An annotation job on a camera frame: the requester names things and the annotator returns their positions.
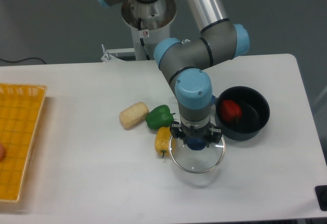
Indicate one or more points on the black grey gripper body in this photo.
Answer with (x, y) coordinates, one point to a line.
(193, 128)

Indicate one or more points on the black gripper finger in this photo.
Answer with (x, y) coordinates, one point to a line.
(177, 132)
(213, 135)

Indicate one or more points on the glass pot lid blue knob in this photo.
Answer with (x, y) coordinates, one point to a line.
(197, 157)

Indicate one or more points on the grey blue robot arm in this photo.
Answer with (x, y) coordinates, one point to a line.
(183, 64)

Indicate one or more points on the yellow bell pepper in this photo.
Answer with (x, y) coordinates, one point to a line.
(162, 142)

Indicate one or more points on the green bell pepper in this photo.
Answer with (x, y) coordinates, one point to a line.
(160, 116)

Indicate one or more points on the red bell pepper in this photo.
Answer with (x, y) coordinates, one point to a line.
(230, 111)

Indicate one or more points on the dark blue saucepan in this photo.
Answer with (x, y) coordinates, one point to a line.
(255, 113)

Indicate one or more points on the beige bread loaf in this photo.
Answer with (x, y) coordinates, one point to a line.
(133, 115)

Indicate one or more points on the black table corner device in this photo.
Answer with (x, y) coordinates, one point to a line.
(321, 194)

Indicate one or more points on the yellow woven basket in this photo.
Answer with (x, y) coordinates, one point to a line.
(21, 106)

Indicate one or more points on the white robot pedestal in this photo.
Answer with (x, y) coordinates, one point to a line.
(149, 24)

